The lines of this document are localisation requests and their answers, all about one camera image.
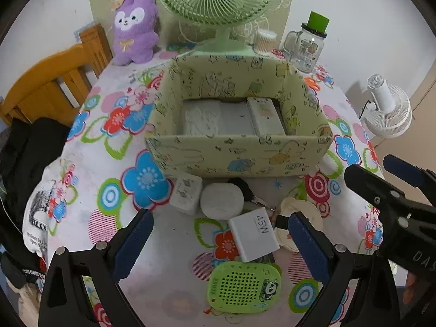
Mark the green printed board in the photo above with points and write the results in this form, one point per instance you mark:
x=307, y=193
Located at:
x=102, y=3

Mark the person's right hand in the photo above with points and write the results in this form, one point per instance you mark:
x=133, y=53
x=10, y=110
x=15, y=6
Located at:
x=410, y=284

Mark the purple plush toy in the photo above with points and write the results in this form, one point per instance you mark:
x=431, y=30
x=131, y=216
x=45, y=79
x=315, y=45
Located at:
x=134, y=37

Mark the cream round case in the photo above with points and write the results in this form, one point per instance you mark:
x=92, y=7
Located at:
x=313, y=216

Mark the white oval earbud case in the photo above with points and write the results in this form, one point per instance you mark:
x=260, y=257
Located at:
x=221, y=201

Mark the green panda perforated case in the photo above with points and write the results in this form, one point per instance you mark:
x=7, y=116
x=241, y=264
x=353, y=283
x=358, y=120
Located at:
x=238, y=286

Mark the wooden chair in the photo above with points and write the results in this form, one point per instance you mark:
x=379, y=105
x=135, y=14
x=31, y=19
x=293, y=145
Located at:
x=41, y=81

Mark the beige cloth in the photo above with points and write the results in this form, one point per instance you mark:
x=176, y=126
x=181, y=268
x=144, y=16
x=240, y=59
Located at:
x=27, y=303

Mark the white printed cloth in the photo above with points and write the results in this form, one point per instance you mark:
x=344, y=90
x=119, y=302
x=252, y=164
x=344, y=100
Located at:
x=37, y=211

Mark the yellow patterned fabric storage box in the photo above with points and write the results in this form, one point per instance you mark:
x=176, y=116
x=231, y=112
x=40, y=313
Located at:
x=238, y=156

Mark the glass mug with green lid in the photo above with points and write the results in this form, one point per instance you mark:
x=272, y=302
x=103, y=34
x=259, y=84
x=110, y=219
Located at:
x=308, y=49

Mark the white small fan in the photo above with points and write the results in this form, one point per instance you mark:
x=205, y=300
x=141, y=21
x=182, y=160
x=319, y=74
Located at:
x=391, y=115

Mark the black key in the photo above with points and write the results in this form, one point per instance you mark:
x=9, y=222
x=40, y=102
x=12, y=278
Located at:
x=240, y=186

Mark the white square charger block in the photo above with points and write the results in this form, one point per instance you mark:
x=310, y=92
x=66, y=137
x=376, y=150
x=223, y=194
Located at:
x=253, y=236

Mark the white printed plug adapter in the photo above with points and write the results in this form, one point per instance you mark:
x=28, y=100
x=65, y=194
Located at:
x=185, y=194

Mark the cotton swab container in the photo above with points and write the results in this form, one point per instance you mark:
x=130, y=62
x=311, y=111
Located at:
x=265, y=41

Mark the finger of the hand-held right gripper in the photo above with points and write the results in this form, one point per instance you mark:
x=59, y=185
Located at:
x=368, y=184
x=398, y=167

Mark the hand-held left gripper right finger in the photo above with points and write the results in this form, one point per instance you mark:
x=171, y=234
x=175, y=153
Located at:
x=306, y=242

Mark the green desk fan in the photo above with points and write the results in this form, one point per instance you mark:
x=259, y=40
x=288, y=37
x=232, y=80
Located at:
x=218, y=6

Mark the floral tablecloth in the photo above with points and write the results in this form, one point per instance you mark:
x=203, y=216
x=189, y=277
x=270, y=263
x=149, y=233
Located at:
x=163, y=245

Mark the white padded packet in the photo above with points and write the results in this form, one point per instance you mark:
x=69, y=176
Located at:
x=201, y=119

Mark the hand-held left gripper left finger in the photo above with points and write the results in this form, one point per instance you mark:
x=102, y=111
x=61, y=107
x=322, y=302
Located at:
x=134, y=242

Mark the black clothing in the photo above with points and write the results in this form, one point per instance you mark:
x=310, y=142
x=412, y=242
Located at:
x=27, y=150

